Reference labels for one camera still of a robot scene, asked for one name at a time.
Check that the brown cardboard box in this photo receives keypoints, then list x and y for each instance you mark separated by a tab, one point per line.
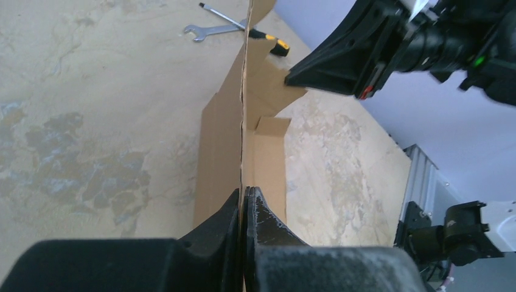
242	139

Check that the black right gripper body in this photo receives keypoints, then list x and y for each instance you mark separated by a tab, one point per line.
441	41

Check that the silver wrench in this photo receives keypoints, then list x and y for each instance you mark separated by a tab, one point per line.
201	33

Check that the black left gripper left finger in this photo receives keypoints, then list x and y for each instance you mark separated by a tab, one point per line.
205	259

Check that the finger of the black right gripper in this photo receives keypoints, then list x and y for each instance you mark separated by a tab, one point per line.
352	58

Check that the aluminium frame rail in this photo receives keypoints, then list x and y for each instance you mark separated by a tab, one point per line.
421	183

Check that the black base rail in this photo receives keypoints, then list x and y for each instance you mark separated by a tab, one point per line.
423	243

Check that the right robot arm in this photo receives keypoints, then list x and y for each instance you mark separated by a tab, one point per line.
493	69

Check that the yellow black screwdriver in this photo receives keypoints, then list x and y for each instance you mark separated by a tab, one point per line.
281	48

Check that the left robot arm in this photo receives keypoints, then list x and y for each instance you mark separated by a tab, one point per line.
476	230

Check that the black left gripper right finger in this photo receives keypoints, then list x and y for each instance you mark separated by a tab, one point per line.
276	259

